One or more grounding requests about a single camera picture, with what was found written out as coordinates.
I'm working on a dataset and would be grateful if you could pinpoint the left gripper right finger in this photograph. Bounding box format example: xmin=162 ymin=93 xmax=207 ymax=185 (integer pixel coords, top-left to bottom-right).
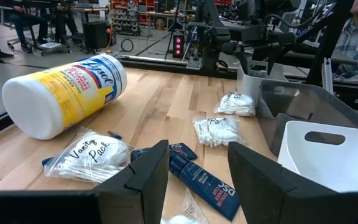
xmin=227 ymin=141 xmax=343 ymax=224

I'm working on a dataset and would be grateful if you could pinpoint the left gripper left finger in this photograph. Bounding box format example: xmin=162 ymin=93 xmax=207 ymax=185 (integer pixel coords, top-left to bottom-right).
xmin=94 ymin=139 xmax=170 ymax=224

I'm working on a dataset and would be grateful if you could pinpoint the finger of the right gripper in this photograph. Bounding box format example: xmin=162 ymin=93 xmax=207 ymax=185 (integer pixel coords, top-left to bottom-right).
xmin=233 ymin=50 xmax=251 ymax=74
xmin=265 ymin=47 xmax=280 ymax=77

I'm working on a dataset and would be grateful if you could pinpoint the clear vanity pack bag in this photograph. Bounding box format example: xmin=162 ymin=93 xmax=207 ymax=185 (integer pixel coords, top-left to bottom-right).
xmin=192 ymin=115 xmax=246 ymax=148
xmin=160 ymin=187 xmax=210 ymax=224
xmin=213 ymin=91 xmax=257 ymax=118
xmin=43 ymin=126 xmax=135 ymax=185

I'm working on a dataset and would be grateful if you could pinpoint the long navy shave butter tube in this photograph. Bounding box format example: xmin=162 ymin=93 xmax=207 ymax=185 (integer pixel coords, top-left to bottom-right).
xmin=168 ymin=153 xmax=241 ymax=222

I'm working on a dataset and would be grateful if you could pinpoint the light grey plastic bin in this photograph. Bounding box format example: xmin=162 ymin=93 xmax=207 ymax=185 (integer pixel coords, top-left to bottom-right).
xmin=236 ymin=60 xmax=289 ymax=107

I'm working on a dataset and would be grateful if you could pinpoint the smoked transparent plastic bin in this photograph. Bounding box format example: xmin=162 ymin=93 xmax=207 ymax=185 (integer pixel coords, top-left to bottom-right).
xmin=256 ymin=78 xmax=358 ymax=157

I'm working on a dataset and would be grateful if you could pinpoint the short navy shave tube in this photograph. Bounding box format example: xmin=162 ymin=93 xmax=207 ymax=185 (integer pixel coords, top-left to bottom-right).
xmin=130 ymin=142 xmax=199 ymax=163

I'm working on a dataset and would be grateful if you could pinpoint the computer with red lights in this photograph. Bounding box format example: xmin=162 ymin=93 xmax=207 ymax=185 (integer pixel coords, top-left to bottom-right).
xmin=172 ymin=33 xmax=186 ymax=59

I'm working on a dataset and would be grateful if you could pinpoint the white plastic bin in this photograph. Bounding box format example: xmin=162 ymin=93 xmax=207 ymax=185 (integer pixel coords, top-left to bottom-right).
xmin=277 ymin=120 xmax=358 ymax=194

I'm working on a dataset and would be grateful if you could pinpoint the yellow Lysol wipes canister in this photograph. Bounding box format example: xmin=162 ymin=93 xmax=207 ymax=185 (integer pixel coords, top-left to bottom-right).
xmin=1 ymin=53 xmax=129 ymax=141

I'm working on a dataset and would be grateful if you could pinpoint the shelf rack with bins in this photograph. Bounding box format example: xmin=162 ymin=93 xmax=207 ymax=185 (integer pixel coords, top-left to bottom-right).
xmin=109 ymin=0 xmax=142 ymax=37

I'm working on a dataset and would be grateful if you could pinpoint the black computer tower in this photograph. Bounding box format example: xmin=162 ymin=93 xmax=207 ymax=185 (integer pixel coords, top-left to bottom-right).
xmin=82 ymin=20 xmax=117 ymax=51

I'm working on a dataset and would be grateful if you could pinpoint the silver aluminium post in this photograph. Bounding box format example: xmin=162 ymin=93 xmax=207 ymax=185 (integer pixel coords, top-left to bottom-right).
xmin=321 ymin=57 xmax=336 ymax=94

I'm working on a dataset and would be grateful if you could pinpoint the black metal table frame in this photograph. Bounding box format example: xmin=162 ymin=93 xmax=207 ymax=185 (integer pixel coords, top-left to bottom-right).
xmin=116 ymin=0 xmax=358 ymax=94

